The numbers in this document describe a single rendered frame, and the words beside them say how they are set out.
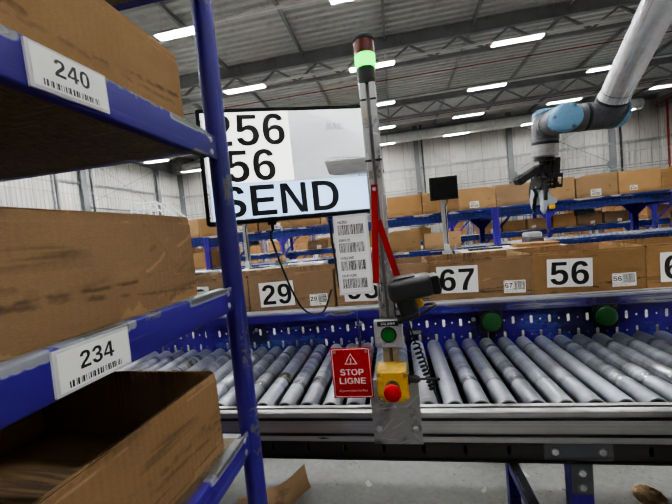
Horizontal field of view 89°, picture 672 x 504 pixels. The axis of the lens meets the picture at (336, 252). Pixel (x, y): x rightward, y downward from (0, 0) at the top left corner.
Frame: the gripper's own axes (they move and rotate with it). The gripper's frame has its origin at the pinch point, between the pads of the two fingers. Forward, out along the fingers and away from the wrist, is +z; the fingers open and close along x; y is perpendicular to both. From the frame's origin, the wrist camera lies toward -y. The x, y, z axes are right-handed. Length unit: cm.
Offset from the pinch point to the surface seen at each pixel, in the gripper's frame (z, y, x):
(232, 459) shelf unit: 20, -96, -94
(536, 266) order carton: 21.3, -2.0, -3.8
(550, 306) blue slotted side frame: 34.9, -1.2, -11.7
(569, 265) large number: 21.2, 9.2, -6.4
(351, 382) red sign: 35, -79, -52
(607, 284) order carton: 28.7, 22.0, -9.6
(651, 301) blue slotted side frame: 33.4, 31.1, -18.2
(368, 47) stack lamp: -45, -70, -45
